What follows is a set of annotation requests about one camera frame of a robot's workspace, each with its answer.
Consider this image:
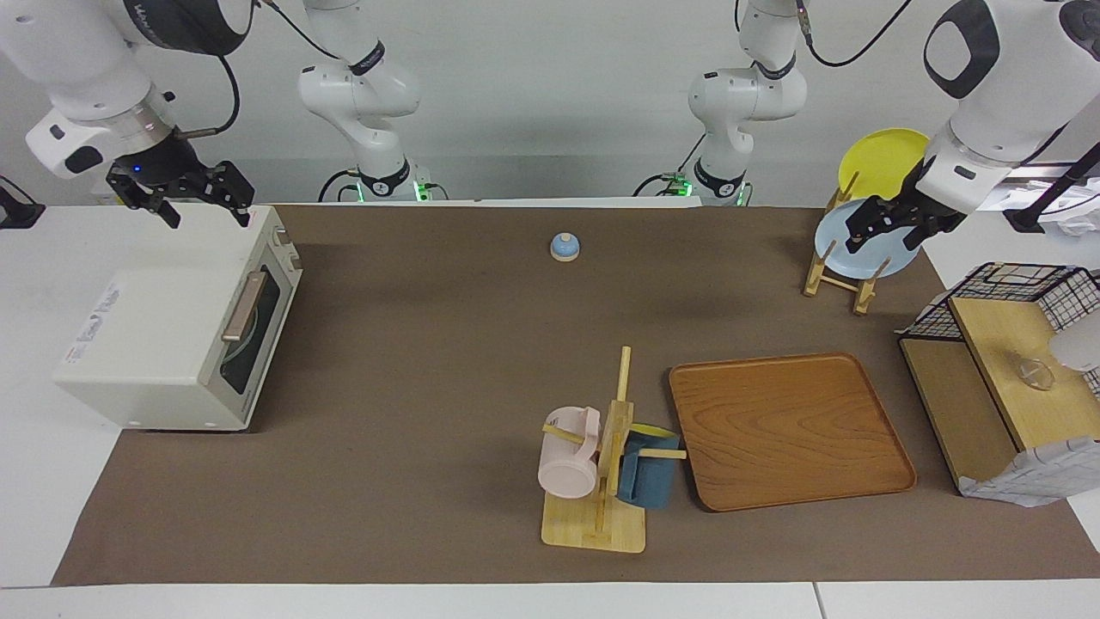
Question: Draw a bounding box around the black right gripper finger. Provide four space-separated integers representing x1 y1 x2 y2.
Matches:
108 176 183 230
189 160 257 229

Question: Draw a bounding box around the oven door with handle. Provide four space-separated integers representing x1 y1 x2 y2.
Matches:
208 256 303 415

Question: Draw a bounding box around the pale green plate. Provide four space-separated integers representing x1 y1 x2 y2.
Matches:
222 301 260 366

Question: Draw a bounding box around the white toaster oven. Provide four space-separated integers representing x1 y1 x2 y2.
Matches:
53 204 303 432

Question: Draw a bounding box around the light blue plate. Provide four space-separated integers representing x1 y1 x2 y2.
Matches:
814 199 921 280

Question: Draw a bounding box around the yellow plate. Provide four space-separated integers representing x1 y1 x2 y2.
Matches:
838 129 932 204

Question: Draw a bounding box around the wooden plate rack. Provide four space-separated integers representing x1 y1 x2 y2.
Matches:
804 172 891 316

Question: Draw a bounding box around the black slanted stand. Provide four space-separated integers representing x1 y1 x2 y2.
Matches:
1004 142 1100 235

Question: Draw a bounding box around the white crumpled paper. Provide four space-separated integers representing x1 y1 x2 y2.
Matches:
988 168 1100 237

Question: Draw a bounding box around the light wooden shelf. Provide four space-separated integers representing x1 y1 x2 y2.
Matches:
899 297 1100 495

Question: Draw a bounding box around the white frosted cup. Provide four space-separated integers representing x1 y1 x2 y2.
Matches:
1050 327 1100 372

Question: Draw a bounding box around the brown wooden tray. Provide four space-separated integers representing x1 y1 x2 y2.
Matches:
669 352 918 513

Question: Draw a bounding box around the white grid pattern cloth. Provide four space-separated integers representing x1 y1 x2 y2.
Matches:
958 437 1100 508

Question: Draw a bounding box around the brown table mat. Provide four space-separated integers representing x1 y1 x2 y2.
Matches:
52 204 1100 587

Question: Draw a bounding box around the blue mug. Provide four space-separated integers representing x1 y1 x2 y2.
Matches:
617 427 681 510

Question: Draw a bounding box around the pink mug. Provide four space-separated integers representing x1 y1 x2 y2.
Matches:
538 407 602 499

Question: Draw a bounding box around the wooden mug stand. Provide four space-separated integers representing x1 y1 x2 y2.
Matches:
541 346 688 554

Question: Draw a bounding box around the black base cable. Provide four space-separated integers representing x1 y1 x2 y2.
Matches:
633 133 708 198
317 168 362 204

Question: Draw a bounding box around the black wire basket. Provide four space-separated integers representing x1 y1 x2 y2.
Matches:
907 262 1100 396

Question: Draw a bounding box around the black clamp mount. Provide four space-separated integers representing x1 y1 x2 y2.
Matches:
0 176 46 230

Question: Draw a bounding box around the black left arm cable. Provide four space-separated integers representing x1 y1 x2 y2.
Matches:
797 0 914 69

